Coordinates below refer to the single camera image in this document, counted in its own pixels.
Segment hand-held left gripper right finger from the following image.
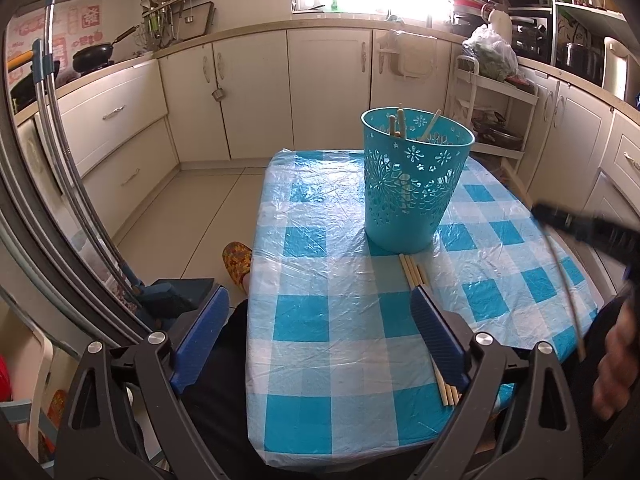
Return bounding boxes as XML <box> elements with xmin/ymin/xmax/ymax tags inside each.
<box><xmin>410</xmin><ymin>285</ymin><xmax>583</xmax><ymax>480</ymax></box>

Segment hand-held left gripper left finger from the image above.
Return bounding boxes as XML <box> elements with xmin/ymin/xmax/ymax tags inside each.
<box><xmin>55</xmin><ymin>285</ymin><xmax>231</xmax><ymax>480</ymax></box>

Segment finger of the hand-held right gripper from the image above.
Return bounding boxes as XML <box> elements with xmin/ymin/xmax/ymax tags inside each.
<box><xmin>532</xmin><ymin>202</ymin><xmax>573</xmax><ymax>234</ymax></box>

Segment blue plastic perforated basket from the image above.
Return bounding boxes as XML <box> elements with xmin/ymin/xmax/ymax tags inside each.
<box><xmin>361</xmin><ymin>106</ymin><xmax>476</xmax><ymax>253</ymax></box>

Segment person's right hand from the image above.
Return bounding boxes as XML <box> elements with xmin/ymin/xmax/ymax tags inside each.
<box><xmin>592</xmin><ymin>305</ymin><xmax>640</xmax><ymax>422</ymax></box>

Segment yellow patterned slipper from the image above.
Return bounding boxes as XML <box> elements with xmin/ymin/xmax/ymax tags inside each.
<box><xmin>221</xmin><ymin>241</ymin><xmax>253</xmax><ymax>293</ymax></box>

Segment person's leg in dark pants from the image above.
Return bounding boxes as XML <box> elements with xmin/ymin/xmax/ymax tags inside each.
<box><xmin>175</xmin><ymin>300</ymin><xmax>281</xmax><ymax>480</ymax></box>

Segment steel pot with lid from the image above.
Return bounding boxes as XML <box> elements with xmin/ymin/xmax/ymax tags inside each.
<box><xmin>472</xmin><ymin>112</ymin><xmax>523</xmax><ymax>148</ymax></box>

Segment white rolling cart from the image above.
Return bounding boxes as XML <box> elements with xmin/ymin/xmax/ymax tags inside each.
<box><xmin>452</xmin><ymin>55</ymin><xmax>538</xmax><ymax>161</ymax></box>

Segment blue checkered tablecloth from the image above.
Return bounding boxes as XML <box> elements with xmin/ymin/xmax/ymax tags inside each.
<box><xmin>247</xmin><ymin>149</ymin><xmax>601</xmax><ymax>458</ymax></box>

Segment black cooking pot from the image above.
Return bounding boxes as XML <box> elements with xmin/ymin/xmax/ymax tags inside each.
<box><xmin>557</xmin><ymin>42</ymin><xmax>603</xmax><ymax>86</ymax></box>

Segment white electric water boiler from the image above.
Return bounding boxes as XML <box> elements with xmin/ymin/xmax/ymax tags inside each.
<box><xmin>602</xmin><ymin>37</ymin><xmax>631</xmax><ymax>101</ymax></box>

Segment plastic bag of vegetables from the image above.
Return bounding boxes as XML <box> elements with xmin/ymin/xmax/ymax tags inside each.
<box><xmin>462</xmin><ymin>25</ymin><xmax>518</xmax><ymax>81</ymax></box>

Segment black toaster oven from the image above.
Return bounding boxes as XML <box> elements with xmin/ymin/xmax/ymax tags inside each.
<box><xmin>510</xmin><ymin>15</ymin><xmax>553</xmax><ymax>63</ymax></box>

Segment white thermos jug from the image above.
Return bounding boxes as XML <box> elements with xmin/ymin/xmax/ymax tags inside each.
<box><xmin>487</xmin><ymin>10</ymin><xmax>513</xmax><ymax>46</ymax></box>

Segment white counter shelf rack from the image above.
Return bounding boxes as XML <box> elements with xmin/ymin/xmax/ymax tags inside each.
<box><xmin>550</xmin><ymin>0</ymin><xmax>631</xmax><ymax>91</ymax></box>

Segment white hanging door bin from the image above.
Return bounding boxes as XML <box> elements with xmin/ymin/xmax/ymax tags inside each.
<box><xmin>375</xmin><ymin>30</ymin><xmax>438</xmax><ymax>81</ymax></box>

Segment white lower kitchen cabinets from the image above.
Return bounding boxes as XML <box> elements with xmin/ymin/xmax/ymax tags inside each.
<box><xmin>15</xmin><ymin>20</ymin><xmax>640</xmax><ymax>261</ymax></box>

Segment black wok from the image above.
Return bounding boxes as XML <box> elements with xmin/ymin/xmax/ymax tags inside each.
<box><xmin>72</xmin><ymin>25</ymin><xmax>141</xmax><ymax>73</ymax></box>

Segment hanging metal tray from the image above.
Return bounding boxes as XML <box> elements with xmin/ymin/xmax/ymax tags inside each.
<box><xmin>175</xmin><ymin>2</ymin><xmax>216</xmax><ymax>43</ymax></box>

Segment sliding glass door frame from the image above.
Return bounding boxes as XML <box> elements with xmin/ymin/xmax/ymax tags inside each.
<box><xmin>0</xmin><ymin>0</ymin><xmax>151</xmax><ymax>356</ymax></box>

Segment blue handled mop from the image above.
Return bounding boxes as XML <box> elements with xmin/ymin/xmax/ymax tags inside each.
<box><xmin>27</xmin><ymin>0</ymin><xmax>228</xmax><ymax>323</ymax></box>

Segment wall utensil rack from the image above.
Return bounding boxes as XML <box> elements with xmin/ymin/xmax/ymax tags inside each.
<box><xmin>140</xmin><ymin>0</ymin><xmax>216</xmax><ymax>51</ymax></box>

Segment red wall stickers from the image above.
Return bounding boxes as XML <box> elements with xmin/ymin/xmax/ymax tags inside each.
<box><xmin>7</xmin><ymin>5</ymin><xmax>103</xmax><ymax>73</ymax></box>

